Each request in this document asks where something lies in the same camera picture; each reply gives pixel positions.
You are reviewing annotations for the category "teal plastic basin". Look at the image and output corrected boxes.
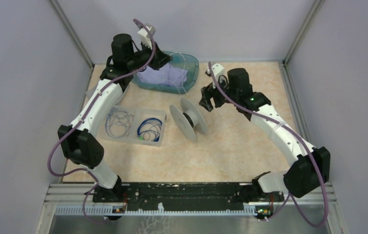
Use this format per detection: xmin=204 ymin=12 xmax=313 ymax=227
xmin=132 ymin=51 xmax=199 ymax=95

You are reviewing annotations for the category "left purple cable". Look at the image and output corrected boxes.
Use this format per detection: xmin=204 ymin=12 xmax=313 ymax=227
xmin=47 ymin=19 xmax=157 ymax=225

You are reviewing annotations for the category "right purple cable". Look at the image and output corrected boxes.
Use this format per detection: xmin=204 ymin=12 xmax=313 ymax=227
xmin=207 ymin=61 xmax=329 ymax=228

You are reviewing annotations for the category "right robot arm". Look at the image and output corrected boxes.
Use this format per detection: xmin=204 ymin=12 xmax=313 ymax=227
xmin=199 ymin=64 xmax=330 ymax=201

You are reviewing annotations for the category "lavender cloth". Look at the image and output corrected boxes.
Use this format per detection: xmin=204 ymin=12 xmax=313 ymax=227
xmin=138 ymin=63 xmax=188 ymax=88

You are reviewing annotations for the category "clear plastic divided tray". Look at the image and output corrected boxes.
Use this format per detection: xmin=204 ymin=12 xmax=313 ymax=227
xmin=98 ymin=105 xmax=167 ymax=147

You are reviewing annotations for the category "white perforated cable spool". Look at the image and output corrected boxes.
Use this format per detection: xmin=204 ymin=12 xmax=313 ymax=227
xmin=169 ymin=97 xmax=208 ymax=142

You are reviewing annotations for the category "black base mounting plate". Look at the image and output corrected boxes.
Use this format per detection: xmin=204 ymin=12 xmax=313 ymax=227
xmin=92 ymin=182 xmax=285 ymax=212

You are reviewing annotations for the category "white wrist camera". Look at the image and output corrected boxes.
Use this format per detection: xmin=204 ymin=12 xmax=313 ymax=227
xmin=205 ymin=63 xmax=226 ymax=84
xmin=138 ymin=24 xmax=156 ymax=50

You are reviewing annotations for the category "white slotted cable duct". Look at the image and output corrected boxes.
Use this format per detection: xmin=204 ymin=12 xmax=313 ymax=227
xmin=55 ymin=204 xmax=257 ymax=216

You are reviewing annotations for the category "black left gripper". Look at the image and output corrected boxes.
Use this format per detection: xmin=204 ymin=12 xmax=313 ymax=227
xmin=127 ymin=39 xmax=173 ymax=71

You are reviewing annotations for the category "blue cable coil green connector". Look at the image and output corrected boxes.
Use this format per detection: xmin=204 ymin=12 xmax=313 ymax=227
xmin=137 ymin=117 xmax=163 ymax=142

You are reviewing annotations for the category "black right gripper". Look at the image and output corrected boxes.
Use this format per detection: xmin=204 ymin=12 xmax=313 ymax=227
xmin=199 ymin=74 xmax=238 ymax=112

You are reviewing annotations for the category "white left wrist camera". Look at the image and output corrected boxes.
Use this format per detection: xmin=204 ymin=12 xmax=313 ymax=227
xmin=138 ymin=24 xmax=156 ymax=50

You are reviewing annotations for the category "blue thin wire coil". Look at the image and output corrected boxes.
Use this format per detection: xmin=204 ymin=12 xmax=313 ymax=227
xmin=105 ymin=108 xmax=136 ymax=139

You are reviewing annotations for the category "purple cable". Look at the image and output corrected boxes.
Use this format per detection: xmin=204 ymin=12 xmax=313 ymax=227
xmin=47 ymin=19 xmax=157 ymax=225
xmin=207 ymin=61 xmax=329 ymax=228

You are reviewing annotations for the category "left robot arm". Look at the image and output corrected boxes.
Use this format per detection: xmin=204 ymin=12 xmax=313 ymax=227
xmin=57 ymin=33 xmax=171 ymax=202

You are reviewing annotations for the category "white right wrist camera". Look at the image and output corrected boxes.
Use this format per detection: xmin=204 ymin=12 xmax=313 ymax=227
xmin=205 ymin=63 xmax=226 ymax=84

